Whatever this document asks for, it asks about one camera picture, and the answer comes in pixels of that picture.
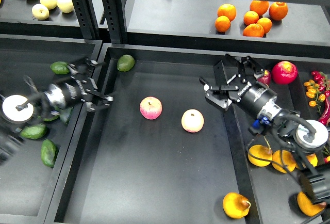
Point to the red chili pepper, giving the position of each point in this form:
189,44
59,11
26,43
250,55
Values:
324,119

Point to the dark red apple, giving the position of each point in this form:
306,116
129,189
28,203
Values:
266,78

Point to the green avocado in middle tray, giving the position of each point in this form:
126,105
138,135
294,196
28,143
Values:
125,63

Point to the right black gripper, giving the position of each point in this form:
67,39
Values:
256,99

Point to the black right tray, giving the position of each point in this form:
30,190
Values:
272,193

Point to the pale pink apple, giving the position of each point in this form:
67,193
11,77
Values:
192,120

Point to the cherry tomato bunch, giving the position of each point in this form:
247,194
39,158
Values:
317,89

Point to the bright red apple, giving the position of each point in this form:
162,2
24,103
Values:
284,72

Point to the green avocado top left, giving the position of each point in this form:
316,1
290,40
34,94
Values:
60,67

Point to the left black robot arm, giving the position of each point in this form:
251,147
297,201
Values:
19,111

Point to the black middle tray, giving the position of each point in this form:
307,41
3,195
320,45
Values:
128,169

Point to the pink red apple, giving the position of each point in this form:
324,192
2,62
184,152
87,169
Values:
150,108

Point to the black tray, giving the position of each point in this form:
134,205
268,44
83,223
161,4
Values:
272,193
128,169
27,186

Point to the orange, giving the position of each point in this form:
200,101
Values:
250,17
278,11
266,23
222,24
227,10
254,30
259,7

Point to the black left tray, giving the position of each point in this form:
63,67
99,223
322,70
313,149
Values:
27,186

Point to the pale yellow pear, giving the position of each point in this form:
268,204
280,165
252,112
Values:
49,4
66,6
40,12

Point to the black shelf upright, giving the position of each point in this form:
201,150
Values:
86,18
114,13

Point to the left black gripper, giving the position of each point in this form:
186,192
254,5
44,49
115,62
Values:
79,85

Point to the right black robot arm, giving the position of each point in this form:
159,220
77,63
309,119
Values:
238,82

